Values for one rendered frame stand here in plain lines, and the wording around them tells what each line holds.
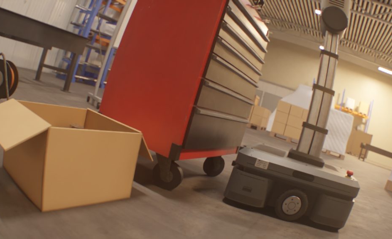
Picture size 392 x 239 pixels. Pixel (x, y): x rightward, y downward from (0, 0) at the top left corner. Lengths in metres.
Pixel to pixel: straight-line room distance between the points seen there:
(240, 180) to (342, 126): 7.29
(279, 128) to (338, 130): 1.91
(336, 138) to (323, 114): 6.99
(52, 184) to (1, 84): 1.21
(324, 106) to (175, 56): 0.74
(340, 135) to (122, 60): 7.56
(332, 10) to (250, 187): 1.00
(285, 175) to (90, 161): 0.78
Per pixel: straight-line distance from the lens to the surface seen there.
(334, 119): 8.40
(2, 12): 3.67
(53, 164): 0.73
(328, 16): 1.51
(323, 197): 1.27
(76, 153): 0.77
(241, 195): 1.26
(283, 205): 1.25
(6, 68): 1.84
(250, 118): 9.75
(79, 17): 10.18
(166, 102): 1.13
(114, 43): 3.55
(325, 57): 1.48
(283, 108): 8.28
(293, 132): 8.25
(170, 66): 1.15
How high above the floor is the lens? 0.39
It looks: 4 degrees down
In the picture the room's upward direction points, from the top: 16 degrees clockwise
